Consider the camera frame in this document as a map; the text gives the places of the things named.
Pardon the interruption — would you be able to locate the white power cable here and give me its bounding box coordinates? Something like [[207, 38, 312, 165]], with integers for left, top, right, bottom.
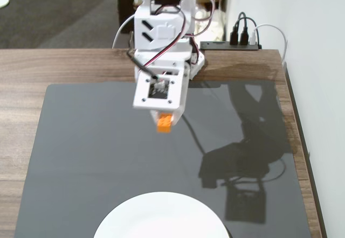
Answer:
[[112, 16, 135, 49]]

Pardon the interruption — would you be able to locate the dark brown cabinet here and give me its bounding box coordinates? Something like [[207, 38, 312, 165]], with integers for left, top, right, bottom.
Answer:
[[114, 0, 141, 34]]

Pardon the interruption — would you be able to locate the dark grey table mat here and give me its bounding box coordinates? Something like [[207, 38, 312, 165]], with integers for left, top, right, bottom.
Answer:
[[13, 80, 313, 238]]

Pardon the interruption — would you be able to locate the white round plate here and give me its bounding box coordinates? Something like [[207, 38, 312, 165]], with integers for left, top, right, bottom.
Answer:
[[93, 191, 231, 238]]

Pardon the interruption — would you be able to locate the black usb cable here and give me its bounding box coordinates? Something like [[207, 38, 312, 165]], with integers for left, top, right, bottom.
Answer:
[[233, 17, 263, 47], [229, 11, 247, 46]]

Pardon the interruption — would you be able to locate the black camera cable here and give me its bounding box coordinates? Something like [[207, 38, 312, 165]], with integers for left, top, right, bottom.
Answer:
[[126, 32, 160, 81]]

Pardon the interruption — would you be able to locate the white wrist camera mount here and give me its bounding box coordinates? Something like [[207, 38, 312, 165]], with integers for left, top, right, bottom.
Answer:
[[132, 67, 182, 112]]

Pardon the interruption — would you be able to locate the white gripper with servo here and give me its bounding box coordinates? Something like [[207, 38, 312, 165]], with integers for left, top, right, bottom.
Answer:
[[134, 49, 194, 126]]

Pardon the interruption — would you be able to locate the white plastic bag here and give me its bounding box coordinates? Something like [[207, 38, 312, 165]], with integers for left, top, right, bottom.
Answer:
[[194, 9, 226, 43]]

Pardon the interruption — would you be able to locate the white usb cable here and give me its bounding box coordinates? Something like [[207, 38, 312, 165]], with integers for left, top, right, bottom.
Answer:
[[249, 23, 288, 66]]

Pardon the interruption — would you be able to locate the black usb hub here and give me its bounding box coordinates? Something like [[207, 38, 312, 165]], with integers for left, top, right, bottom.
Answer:
[[199, 40, 263, 52]]

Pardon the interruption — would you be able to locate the orange lego block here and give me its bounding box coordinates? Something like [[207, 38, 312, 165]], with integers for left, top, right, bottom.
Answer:
[[156, 113, 173, 134]]

